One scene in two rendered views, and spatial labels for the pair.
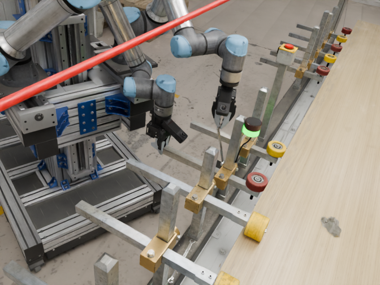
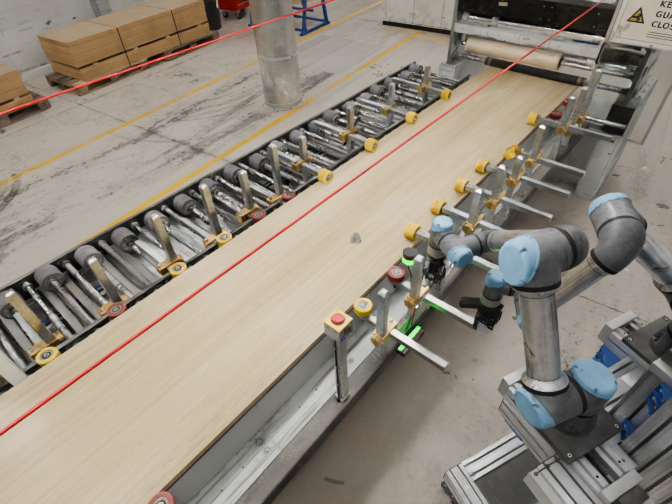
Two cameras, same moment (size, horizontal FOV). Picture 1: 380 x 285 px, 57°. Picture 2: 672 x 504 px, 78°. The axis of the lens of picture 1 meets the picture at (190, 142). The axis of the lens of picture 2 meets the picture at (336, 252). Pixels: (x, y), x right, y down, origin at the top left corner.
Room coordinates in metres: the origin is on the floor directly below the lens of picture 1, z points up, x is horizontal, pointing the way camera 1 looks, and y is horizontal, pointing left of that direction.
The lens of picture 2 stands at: (2.32, -0.10, 2.32)
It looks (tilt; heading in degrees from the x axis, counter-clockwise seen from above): 44 degrees down; 199
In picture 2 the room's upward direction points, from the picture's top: 3 degrees counter-clockwise
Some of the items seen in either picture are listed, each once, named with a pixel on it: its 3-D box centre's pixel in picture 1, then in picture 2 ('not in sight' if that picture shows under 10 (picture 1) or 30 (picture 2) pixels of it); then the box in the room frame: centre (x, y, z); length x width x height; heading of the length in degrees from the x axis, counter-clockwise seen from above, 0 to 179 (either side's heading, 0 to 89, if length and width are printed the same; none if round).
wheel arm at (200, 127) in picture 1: (232, 141); (400, 338); (1.30, -0.19, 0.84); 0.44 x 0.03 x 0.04; 66
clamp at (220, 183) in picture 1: (226, 174); (416, 295); (1.06, -0.17, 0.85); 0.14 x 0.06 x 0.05; 156
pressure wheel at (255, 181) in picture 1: (254, 188); (395, 279); (0.99, -0.27, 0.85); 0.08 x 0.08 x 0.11
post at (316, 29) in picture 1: (305, 61); not in sight; (2.23, -0.67, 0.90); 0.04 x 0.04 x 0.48; 66
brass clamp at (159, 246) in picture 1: (160, 246); (473, 223); (0.60, 0.04, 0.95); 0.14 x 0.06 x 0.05; 156
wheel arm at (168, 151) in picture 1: (210, 170); (431, 300); (1.07, -0.10, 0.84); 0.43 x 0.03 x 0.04; 66
